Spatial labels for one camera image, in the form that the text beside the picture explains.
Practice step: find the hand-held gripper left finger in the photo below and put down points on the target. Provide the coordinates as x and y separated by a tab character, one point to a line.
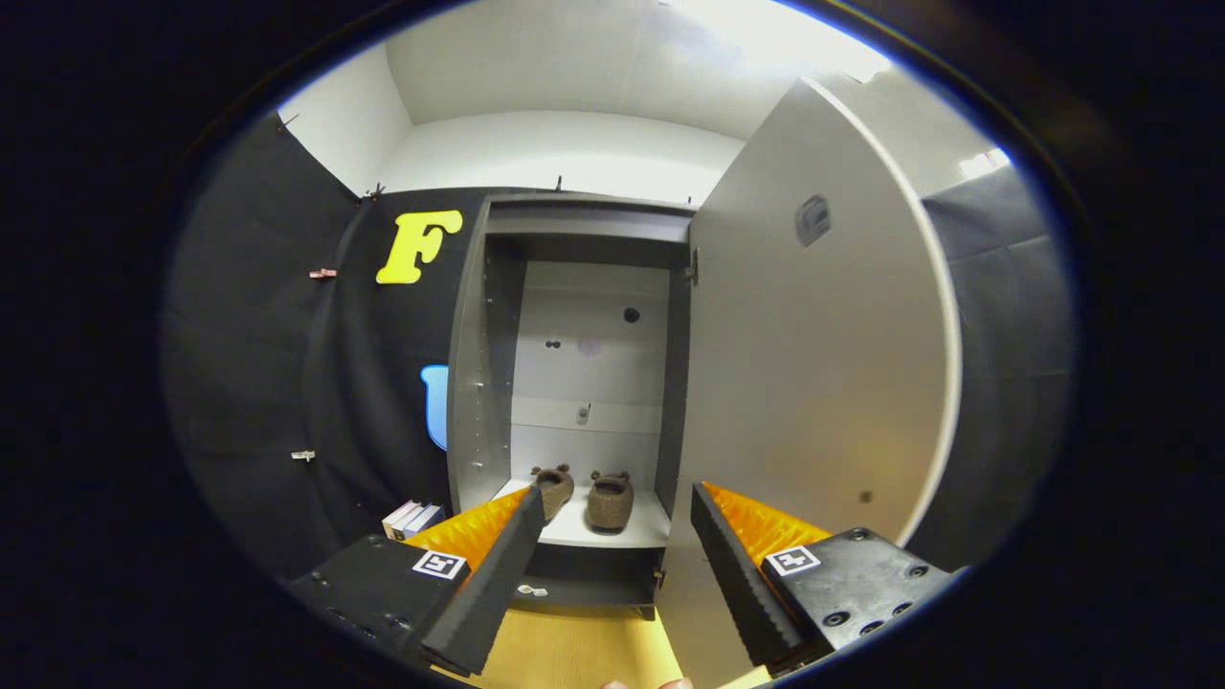
498	584

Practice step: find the black backdrop cloth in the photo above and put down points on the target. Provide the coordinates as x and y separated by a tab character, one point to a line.
249	383

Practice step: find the ceiling strip light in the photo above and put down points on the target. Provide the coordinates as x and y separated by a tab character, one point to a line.
785	38

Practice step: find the small ceiling light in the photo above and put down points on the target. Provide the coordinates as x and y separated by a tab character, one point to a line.
986	163

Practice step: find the blue cover book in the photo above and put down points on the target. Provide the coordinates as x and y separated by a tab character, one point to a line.
424	520

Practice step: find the brown fluffy shoe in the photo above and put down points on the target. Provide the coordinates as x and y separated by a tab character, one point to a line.
555	490
610	502

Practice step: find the white spine book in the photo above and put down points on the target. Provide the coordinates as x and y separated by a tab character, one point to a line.
400	517

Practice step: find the grey shoe cabinet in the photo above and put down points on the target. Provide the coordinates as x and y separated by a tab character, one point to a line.
593	364

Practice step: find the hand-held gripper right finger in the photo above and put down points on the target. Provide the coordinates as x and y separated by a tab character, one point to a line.
737	584

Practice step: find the black binder clip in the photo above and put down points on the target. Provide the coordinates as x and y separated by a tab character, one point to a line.
372	192

